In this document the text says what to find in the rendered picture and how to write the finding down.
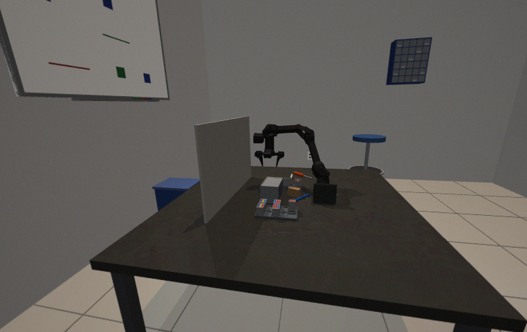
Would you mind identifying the tan rectangular block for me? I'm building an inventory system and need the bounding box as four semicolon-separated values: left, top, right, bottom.
288;186;301;198

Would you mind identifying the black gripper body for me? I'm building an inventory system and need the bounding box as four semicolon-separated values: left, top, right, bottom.
255;143;284;158

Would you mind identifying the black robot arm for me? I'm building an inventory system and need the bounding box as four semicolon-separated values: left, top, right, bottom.
253;124;330;184

